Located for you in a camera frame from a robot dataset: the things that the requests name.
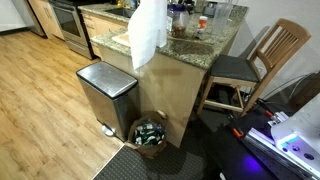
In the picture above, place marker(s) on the wooden chair with grey seat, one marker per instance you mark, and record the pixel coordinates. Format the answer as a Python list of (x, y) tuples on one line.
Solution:
[(249, 77)]

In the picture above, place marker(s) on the small orange white bottle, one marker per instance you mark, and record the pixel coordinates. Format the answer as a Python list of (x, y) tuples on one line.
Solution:
[(202, 23)]

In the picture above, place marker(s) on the stainless steel oven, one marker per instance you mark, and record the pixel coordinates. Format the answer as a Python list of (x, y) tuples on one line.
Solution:
[(71, 25)]

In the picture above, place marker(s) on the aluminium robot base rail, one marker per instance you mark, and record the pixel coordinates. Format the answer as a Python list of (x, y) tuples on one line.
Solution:
[(267, 145)]

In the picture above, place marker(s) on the glass jar with blue lid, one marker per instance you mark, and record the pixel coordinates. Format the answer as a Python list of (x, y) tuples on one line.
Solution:
[(177, 20)]

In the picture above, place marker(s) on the stainless steel trash can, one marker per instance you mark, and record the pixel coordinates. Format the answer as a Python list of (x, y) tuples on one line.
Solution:
[(113, 95)]

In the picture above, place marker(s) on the brown paper bag of cans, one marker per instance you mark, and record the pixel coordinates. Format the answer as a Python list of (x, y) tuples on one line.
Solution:
[(147, 135)]

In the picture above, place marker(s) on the clear plastic pitcher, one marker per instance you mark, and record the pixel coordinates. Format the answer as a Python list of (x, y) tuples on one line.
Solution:
[(222, 13)]

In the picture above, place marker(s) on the dark floor mat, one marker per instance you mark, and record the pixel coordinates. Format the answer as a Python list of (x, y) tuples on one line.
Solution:
[(188, 162)]

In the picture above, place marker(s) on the kitchen sink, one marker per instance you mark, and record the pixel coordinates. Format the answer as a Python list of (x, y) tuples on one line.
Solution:
[(124, 12)]

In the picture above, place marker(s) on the black box on counter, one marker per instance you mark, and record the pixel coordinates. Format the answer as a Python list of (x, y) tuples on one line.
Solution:
[(209, 9)]

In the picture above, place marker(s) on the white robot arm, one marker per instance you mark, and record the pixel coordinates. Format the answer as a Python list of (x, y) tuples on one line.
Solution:
[(298, 137)]

